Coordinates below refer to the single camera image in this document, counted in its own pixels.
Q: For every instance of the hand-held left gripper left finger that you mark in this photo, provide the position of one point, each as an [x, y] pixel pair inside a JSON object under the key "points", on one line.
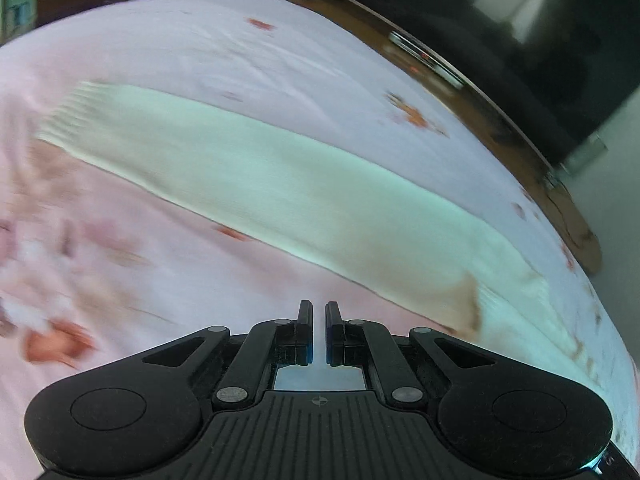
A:
{"points": [[306, 347]]}

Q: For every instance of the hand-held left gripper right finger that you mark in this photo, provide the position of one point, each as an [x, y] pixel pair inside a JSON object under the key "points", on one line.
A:
{"points": [[332, 347]]}

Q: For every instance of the white knitted cloth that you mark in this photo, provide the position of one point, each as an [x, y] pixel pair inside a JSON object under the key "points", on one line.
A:
{"points": [[300, 185]]}

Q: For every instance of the silver set-top box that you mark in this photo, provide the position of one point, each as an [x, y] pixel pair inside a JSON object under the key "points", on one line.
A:
{"points": [[425, 57]]}

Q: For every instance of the pink floral bedsheet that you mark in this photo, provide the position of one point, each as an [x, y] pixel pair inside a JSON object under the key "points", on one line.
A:
{"points": [[200, 50]]}

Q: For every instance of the black flat television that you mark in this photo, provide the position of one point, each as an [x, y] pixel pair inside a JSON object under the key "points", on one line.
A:
{"points": [[500, 60]]}

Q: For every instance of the white shelf unit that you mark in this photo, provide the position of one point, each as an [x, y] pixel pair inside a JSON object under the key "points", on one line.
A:
{"points": [[17, 7]]}

